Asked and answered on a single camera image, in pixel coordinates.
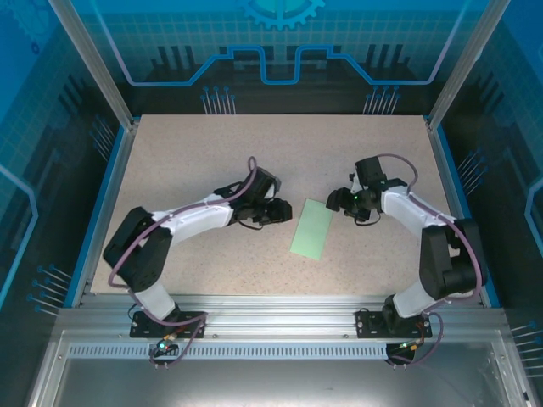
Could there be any steel sheet tray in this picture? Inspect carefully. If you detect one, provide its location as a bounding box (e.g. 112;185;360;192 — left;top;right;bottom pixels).
27;329;535;407

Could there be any aluminium table edge beam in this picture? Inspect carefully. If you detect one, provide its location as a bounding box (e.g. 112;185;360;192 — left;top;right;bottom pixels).
57;293;506;340

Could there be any small connector with green light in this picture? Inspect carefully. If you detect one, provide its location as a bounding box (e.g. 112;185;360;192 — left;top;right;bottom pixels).
396;337;428;353
156;332;179;355

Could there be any blue aluminium side rail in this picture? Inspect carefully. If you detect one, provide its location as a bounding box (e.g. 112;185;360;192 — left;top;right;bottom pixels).
426;118;501;309
70;120;139;309

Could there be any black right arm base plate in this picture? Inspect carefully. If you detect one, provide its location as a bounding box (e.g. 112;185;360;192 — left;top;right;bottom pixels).
355;308;434;340

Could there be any slotted grey cable duct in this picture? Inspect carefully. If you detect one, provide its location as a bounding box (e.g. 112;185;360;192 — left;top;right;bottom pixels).
66;343;429;361

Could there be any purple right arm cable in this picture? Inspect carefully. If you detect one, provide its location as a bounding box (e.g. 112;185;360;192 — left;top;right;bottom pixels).
377;153;484;368

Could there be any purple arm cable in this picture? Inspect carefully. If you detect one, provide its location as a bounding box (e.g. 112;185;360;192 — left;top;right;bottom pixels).
377;153;484;368
108;155;260;371

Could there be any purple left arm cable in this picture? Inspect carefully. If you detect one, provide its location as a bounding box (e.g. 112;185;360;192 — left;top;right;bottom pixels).
108;155;260;371

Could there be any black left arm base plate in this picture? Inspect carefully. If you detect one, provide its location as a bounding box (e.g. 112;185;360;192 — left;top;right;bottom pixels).
129;310;209;340

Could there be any aluminium frame post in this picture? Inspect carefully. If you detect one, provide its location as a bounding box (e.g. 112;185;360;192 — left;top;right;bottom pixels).
47;0;141;131
426;0;512;132

